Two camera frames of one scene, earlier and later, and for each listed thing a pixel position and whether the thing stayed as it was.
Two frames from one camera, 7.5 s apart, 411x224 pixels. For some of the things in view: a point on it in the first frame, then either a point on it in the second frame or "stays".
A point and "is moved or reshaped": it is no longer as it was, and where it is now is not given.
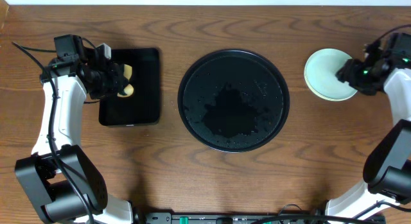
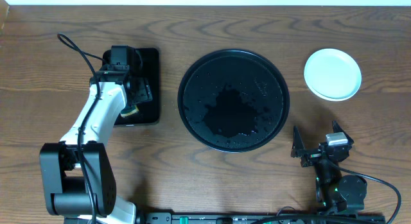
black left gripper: x=116 y=79 -> x=141 y=90
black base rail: x=151 y=217 stays
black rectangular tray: x=142 y=108 stays
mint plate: x=320 y=75 stays
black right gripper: x=348 y=71 -> x=311 y=156
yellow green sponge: x=128 y=89 is moved or reshaped
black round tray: x=234 y=101 stays
